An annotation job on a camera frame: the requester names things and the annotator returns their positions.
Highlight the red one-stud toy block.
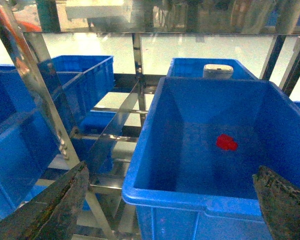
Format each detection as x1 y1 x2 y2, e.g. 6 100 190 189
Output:
216 134 238 151

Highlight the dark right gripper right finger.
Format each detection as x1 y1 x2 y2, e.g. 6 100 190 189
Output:
252 165 300 240

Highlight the blue bin back left rack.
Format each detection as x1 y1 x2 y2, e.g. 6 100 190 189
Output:
37 55 115 132

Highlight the blue bin lower left shelf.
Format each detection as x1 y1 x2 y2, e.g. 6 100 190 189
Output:
122 77 300 240

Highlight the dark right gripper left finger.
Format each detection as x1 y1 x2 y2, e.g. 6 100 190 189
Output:
0 161 89 240

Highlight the blue bin behind front bin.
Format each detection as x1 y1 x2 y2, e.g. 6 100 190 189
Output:
166 57 258 80

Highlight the blue bin left of rack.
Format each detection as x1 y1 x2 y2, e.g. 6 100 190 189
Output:
0 65 59 220

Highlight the metal rack upright frame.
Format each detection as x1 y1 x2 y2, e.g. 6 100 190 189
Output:
0 0 300 240

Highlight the white cylindrical container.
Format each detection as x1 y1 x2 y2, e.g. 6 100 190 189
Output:
202 63 234 79

